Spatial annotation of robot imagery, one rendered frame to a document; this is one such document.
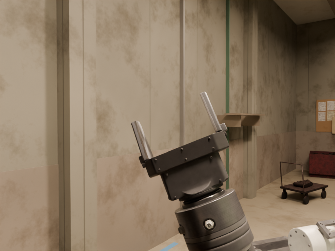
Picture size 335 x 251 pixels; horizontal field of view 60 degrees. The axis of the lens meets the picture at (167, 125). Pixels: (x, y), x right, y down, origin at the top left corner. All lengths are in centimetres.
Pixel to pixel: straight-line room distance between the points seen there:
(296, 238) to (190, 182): 35
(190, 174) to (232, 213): 7
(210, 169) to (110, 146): 300
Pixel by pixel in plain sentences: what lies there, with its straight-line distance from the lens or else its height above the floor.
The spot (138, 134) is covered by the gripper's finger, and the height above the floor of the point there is 171.
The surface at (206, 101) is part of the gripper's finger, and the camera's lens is 41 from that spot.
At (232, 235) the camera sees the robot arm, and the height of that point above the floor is 159.
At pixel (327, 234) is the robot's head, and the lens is 68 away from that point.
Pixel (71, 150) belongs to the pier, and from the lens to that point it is 280.
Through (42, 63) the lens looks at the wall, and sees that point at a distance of 291.
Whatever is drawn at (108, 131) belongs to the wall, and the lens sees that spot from 333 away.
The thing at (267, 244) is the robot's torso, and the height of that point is 139.
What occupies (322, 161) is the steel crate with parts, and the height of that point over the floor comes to 49.
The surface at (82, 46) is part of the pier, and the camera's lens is 294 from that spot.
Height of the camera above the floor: 173
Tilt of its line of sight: 1 degrees down
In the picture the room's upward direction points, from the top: straight up
